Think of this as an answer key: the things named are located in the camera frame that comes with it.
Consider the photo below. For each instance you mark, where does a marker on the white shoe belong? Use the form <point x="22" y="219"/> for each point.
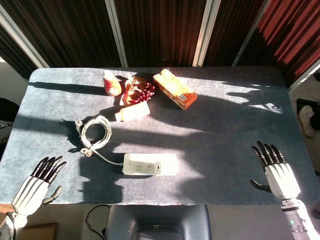
<point x="306" y="120"/>

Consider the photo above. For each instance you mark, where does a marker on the white power strip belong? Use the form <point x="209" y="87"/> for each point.
<point x="142" y="167"/>

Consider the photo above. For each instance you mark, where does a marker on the dark pleated screen panel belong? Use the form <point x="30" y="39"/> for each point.
<point x="160" y="30"/>
<point x="230" y="30"/>
<point x="70" y="32"/>
<point x="12" y="52"/>

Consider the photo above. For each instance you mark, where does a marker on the brown cardboard box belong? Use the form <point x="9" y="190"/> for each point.
<point x="41" y="232"/>

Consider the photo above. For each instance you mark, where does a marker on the red ketchup bottle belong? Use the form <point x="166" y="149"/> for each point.
<point x="112" y="86"/>

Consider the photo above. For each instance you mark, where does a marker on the orange juice bottle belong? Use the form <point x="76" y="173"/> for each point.
<point x="133" y="111"/>

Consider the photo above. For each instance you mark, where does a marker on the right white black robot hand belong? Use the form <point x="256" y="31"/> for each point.
<point x="281" y="178"/>

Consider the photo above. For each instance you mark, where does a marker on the orange cardboard carton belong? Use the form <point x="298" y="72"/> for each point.
<point x="175" y="87"/>

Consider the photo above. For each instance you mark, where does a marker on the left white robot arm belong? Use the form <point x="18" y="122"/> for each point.
<point x="11" y="225"/>

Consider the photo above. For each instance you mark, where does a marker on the white screen frame post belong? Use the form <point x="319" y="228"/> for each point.
<point x="116" y="32"/>
<point x="25" y="41"/>
<point x="250" y="35"/>
<point x="206" y="32"/>
<point x="303" y="78"/>

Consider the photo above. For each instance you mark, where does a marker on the grey three-pin mains plug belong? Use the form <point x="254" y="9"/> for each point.
<point x="78" y="124"/>

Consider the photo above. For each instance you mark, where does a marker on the blue table cloth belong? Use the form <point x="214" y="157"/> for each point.
<point x="225" y="155"/>

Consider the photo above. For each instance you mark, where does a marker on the brown snack bag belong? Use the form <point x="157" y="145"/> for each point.
<point x="131" y="92"/>

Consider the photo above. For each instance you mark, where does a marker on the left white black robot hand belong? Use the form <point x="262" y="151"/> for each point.
<point x="27" y="192"/>

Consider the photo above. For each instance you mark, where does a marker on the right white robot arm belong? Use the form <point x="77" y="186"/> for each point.
<point x="297" y="220"/>

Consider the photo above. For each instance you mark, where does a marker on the reddish pleated screen panel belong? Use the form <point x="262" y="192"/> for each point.
<point x="287" y="32"/>

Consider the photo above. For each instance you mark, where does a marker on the bunch of red grapes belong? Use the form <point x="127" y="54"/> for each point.
<point x="147" y="92"/>

